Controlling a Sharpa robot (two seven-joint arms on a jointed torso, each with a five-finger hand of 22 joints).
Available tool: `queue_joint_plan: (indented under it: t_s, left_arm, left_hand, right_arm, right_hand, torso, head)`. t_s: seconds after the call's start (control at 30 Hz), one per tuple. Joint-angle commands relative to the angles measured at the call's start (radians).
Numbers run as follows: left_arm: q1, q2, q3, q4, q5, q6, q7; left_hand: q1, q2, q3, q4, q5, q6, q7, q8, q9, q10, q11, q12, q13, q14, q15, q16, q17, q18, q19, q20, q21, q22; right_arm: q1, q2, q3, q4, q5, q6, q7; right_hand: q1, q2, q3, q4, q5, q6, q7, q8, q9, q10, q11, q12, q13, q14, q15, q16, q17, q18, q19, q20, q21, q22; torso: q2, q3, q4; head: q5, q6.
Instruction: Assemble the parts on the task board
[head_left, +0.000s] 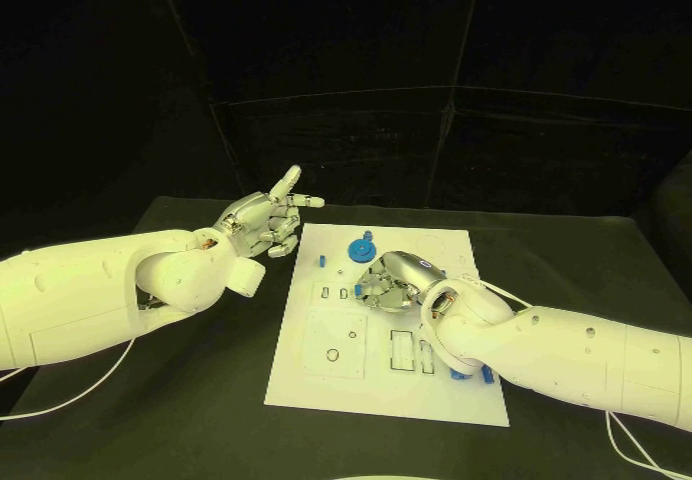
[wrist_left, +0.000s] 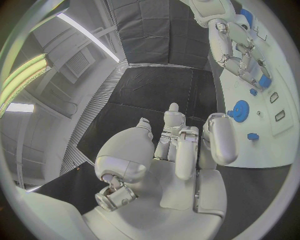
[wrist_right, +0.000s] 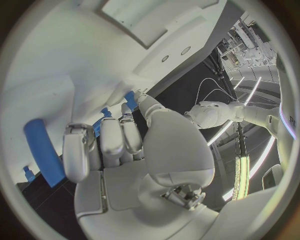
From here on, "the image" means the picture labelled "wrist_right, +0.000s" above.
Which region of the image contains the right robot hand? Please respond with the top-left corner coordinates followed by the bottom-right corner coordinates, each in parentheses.
top-left (61, 89), bottom-right (222, 240)

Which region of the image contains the blue plug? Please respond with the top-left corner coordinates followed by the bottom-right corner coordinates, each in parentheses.
top-left (123, 89), bottom-right (140, 110)

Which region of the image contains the white task board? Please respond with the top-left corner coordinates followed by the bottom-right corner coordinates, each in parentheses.
top-left (1, 0), bottom-right (227, 188)

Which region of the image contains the glowing light bar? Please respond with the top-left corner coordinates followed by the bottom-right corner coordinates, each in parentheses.
top-left (231, 152), bottom-right (252, 202)

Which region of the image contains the blue gear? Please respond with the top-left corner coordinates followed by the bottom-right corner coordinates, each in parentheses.
top-left (91, 117), bottom-right (105, 137)

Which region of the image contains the small blue peg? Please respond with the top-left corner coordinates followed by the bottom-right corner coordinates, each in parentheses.
top-left (22, 165), bottom-right (37, 183)
top-left (100, 107), bottom-right (113, 119)

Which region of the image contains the blue long peg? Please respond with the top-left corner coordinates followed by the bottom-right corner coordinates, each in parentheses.
top-left (22, 117), bottom-right (68, 189)

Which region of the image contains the workshop desk with equipment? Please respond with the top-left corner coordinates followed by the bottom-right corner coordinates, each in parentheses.
top-left (221, 17), bottom-right (279, 72)

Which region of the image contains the white cable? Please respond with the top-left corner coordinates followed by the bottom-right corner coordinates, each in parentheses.
top-left (202, 88), bottom-right (239, 103)
top-left (195, 77), bottom-right (237, 106)

